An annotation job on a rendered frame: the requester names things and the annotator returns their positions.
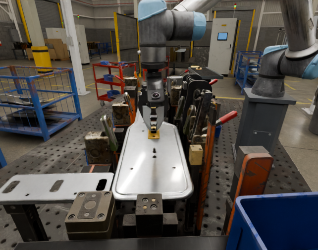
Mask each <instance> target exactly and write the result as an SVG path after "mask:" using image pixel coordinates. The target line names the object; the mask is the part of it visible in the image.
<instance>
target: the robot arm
mask: <svg viewBox="0 0 318 250"><path fill-rule="evenodd" d="M220 1H221V0H184V1H183V2H181V3H180V4H179V5H177V6H176V7H175V8H174V9H172V10H167V7H166V2H165V1H164V0H142V1H140V2H139V5H138V25H139V47H140V51H137V54H140V62H142V63H141V68H143V69H147V73H146V80H147V81H142V89H141V90H140V91H141V92H142V95H139V96H138V97H139V101H138V109H139V111H140V114H141V116H142V118H143V121H144V123H145V125H146V127H147V128H148V129H149V130H150V131H151V117H150V114H151V107H156V114H157V124H156V130H159V128H160V127H161V125H162V123H163V120H164V118H165V116H166V113H167V110H168V95H165V93H164V92H165V91H166V89H165V88H164V81H163V80H162V73H161V72H159V69H162V68H165V63H164V62H165V61H166V41H197V40H200V39H201V38H202V37H203V35H204V33H205V31H206V24H207V23H206V18H205V16H204V13H206V12H207V11H208V10H210V9H211V8H212V7H213V6H215V5H216V4H217V3H218V2H220ZM279 2H280V7H281V12H282V18H283V23H284V28H285V33H286V38H287V43H288V45H279V46H270V47H267V48H265V50H264V54H263V56H262V57H263V58H262V62H261V67H260V71H259V76H258V79H257V80H256V82H255V84H254V85H253V87H252V90H251V93H253V94H255V95H258V96H263V97H271V98H279V97H283V96H284V93H285V85H284V79H285V76H291V77H297V78H301V79H310V80H312V79H315V78H317V77H318V39H316V35H315V25H314V15H313V5H312V0H279Z"/></svg>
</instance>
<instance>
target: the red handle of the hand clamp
mask: <svg viewBox="0 0 318 250"><path fill-rule="evenodd" d="M236 116H237V112H236V111H232V112H230V113H228V114H226V115H225V116H223V117H221V118H219V120H217V121H216V124H215V125H216V127H217V126H219V125H221V124H224V123H226V122H228V121H229V120H231V119H233V118H235V117H236ZM207 129H208V126H207V127H205V128H203V130H202V133H201V135H203V134H205V133H207Z"/></svg>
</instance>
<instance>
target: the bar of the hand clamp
mask: <svg viewBox="0 0 318 250"><path fill-rule="evenodd" d="M199 96H200V102H199V106H198V110H197V114H196V117H195V121H194V125H193V129H192V133H191V137H190V138H191V139H192V138H193V134H194V136H195V135H201V133H202V130H203V126H204V122H205V119H206V115H207V112H208V108H209V105H210V101H211V99H212V98H215V95H213V93H211V92H210V91H209V90H202V92H201V93H199V90H197V89H196V90H195V91H194V93H193V98H194V99H197V98H198V97H199Z"/></svg>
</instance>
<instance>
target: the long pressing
mask: <svg viewBox="0 0 318 250"><path fill-rule="evenodd" d="M159 135H160V139H148V128H147V127H146V125H145V123H144V121H143V118H142V116H141V114H140V111H139V109H138V107H137V112H136V117H135V121H134V123H133V124H132V125H131V126H130V127H128V129H127V131H126V135H125V138H124V142H123V146H122V149H121V153H120V156H119V160H118V163H117V167H116V171H115V174H114V178H113V181H112V185H111V189H110V191H112V192H113V196H114V199H115V200H117V201H120V202H132V201H137V194H151V193H161V194H162V200H163V201H168V200H186V199H188V198H190V197H191V196H192V195H193V193H194V184H193V181H192V177H191V174H190V170H189V167H188V163H187V160H186V156H185V153H184V149H183V146H182V142H181V139H180V135H179V132H178V128H177V126H175V125H172V124H170V123H167V122H164V121H163V123H162V125H161V127H160V128H159ZM153 148H155V149H156V153H153ZM154 155H155V156H156V158H153V156H154ZM173 167H175V169H173ZM131 168H133V170H131Z"/></svg>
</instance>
